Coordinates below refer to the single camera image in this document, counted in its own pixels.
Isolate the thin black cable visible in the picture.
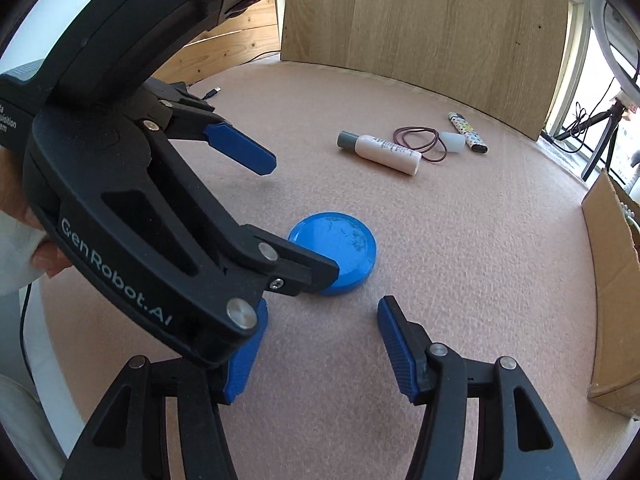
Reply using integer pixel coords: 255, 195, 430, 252
19, 280, 37, 388

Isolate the black tripod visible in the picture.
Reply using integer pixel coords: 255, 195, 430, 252
557, 100, 629, 182

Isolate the small white bottle grey cap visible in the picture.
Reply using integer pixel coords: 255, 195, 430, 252
337, 130, 423, 177

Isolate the white translucent cap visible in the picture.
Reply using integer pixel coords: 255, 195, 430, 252
439, 130, 467, 155

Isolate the white window frame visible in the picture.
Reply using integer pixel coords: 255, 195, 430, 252
542, 0, 592, 137

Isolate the cardboard box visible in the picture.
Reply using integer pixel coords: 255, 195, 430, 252
580, 170, 640, 419

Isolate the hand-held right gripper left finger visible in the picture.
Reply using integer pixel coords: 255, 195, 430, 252
60, 301, 270, 480

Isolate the black power cable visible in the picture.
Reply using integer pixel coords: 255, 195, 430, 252
547, 102, 601, 149

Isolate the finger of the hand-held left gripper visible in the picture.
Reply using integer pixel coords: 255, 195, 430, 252
135, 80, 277, 177
50, 132, 341, 369

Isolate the person's left hand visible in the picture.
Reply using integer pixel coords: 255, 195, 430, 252
0, 152, 70, 280

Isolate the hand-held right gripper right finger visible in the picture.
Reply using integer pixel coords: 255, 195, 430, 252
377, 296, 581, 480

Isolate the wooden plank panel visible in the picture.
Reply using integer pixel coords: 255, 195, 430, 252
155, 0, 281, 87

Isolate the patterned lighter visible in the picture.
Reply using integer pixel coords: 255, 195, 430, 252
448, 112, 489, 156

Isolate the wooden board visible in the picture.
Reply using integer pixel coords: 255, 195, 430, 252
280, 0, 574, 142

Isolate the blue round lid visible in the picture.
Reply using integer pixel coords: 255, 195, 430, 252
287, 212, 379, 297

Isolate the brown hair tie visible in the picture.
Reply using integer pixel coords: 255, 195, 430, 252
392, 125, 449, 164

